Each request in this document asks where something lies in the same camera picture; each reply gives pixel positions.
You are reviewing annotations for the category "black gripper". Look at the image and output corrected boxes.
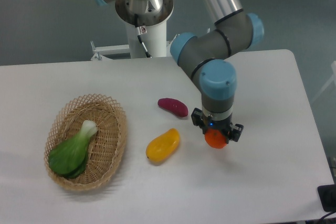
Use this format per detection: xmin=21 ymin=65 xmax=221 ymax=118
xmin=191 ymin=108 xmax=244 ymax=144

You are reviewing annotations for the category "orange fruit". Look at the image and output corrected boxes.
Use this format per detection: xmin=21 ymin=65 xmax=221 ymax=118
xmin=204 ymin=129 xmax=227 ymax=149

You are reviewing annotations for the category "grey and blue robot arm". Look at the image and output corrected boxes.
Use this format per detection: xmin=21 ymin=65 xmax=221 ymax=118
xmin=95 ymin=0 xmax=264 ymax=142

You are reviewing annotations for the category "purple sweet potato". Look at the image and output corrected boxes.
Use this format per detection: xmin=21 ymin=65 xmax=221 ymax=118
xmin=157 ymin=98 xmax=188 ymax=118

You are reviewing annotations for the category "yellow mango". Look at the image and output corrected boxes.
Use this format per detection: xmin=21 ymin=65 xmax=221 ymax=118
xmin=145 ymin=128 xmax=181 ymax=163

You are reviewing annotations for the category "woven wicker basket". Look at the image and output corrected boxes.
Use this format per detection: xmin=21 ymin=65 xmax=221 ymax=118
xmin=44 ymin=94 xmax=128 ymax=191

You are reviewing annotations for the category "black device at table edge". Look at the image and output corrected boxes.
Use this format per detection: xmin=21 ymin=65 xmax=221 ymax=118
xmin=317 ymin=184 xmax=335 ymax=212

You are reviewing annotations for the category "green bok choy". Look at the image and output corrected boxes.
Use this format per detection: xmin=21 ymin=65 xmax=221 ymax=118
xmin=48 ymin=120 xmax=98 ymax=179

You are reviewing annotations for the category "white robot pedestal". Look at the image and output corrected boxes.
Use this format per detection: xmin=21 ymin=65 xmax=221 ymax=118
xmin=90 ymin=0 xmax=191 ymax=61

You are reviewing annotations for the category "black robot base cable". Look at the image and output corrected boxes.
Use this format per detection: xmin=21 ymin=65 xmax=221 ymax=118
xmin=133 ymin=13 xmax=153 ymax=58

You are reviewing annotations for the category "white frame at right edge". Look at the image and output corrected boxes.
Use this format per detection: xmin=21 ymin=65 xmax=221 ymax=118
xmin=311 ymin=61 xmax=335 ymax=104

